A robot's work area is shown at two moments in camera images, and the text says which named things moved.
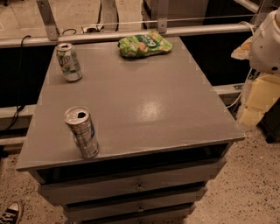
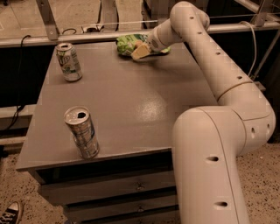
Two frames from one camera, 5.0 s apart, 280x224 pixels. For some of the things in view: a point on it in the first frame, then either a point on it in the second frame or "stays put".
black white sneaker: x=10 y=214 stays put
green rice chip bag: x=143 y=45 stays put
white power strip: x=92 y=29 stays put
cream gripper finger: x=264 y=90 → x=140 y=50
